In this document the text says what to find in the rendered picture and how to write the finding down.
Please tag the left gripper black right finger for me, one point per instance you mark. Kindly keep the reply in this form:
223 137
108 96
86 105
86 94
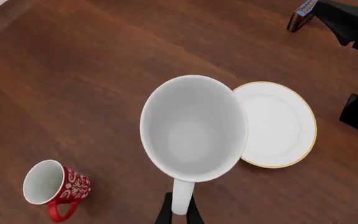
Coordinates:
194 215

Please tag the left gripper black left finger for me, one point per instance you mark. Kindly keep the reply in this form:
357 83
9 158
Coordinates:
164 213

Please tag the white plate with gold rim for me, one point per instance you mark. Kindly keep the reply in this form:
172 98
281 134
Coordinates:
275 126

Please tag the red mug with white pattern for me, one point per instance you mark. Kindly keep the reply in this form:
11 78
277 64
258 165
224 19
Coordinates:
73 186

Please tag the printed food box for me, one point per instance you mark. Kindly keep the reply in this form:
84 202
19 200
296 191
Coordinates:
301 16

